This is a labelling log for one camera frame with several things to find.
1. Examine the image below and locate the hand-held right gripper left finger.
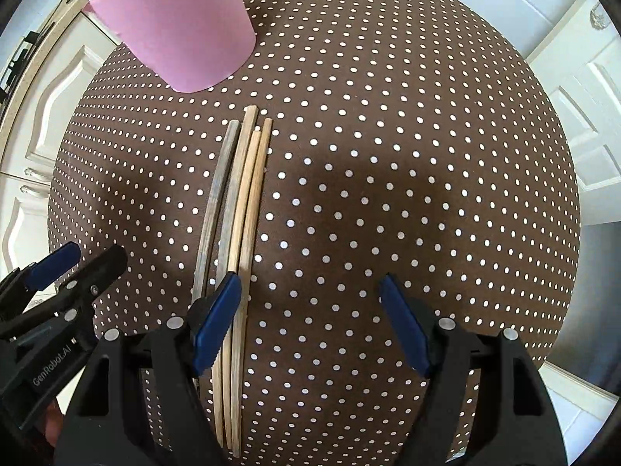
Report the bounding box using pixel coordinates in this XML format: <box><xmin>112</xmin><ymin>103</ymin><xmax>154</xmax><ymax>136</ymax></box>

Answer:
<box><xmin>57</xmin><ymin>273</ymin><xmax>242</xmax><ymax>466</ymax></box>

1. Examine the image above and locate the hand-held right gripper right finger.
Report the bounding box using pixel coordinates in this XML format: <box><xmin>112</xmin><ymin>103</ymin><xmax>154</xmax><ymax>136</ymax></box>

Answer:
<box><xmin>378</xmin><ymin>274</ymin><xmax>567</xmax><ymax>466</ymax></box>

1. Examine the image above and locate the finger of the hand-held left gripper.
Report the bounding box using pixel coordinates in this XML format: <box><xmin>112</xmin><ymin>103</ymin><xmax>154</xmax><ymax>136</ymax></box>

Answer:
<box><xmin>0</xmin><ymin>243</ymin><xmax>128</xmax><ymax>346</ymax></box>
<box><xmin>0</xmin><ymin>241</ymin><xmax>83</xmax><ymax>312</ymax></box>

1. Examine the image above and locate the dark grey wooden chopstick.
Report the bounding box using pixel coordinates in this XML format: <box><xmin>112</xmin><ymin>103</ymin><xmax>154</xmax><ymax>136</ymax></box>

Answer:
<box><xmin>191</xmin><ymin>119</ymin><xmax>242</xmax><ymax>304</ymax></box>

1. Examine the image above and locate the light bamboo chopstick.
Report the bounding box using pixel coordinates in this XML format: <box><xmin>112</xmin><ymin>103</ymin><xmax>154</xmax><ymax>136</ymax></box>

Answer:
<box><xmin>232</xmin><ymin>118</ymin><xmax>274</xmax><ymax>458</ymax></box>
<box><xmin>224</xmin><ymin>127</ymin><xmax>263</xmax><ymax>454</ymax></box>

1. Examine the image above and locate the greyish tan wooden chopstick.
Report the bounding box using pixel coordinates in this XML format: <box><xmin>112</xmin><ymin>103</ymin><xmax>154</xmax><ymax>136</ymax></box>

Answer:
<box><xmin>212</xmin><ymin>105</ymin><xmax>259</xmax><ymax>448</ymax></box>

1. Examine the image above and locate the pink cup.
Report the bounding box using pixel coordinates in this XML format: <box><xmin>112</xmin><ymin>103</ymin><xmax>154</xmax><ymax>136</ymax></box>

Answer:
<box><xmin>83</xmin><ymin>0</ymin><xmax>257</xmax><ymax>94</ymax></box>

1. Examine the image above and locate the brown polka dot tablecloth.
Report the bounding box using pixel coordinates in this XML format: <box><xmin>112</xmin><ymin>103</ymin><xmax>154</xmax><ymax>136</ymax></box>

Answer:
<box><xmin>47</xmin><ymin>0</ymin><xmax>581</xmax><ymax>466</ymax></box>

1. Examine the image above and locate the large white cabinet door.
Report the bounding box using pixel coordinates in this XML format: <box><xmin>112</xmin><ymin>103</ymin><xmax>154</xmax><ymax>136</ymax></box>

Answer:
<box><xmin>0</xmin><ymin>10</ymin><xmax>123</xmax><ymax>176</ymax></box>

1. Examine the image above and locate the black cooktop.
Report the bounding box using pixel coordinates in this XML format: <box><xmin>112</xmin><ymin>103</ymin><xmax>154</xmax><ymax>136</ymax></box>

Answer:
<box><xmin>0</xmin><ymin>31</ymin><xmax>42</xmax><ymax>104</ymax></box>

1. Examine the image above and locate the white panel door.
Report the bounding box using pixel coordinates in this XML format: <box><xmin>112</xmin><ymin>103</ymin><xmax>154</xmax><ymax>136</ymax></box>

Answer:
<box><xmin>528</xmin><ymin>0</ymin><xmax>621</xmax><ymax>225</ymax></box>

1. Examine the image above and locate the clear door handle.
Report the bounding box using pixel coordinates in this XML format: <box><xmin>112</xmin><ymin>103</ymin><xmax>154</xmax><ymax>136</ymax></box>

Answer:
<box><xmin>586</xmin><ymin>1</ymin><xmax>608</xmax><ymax>31</ymax></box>

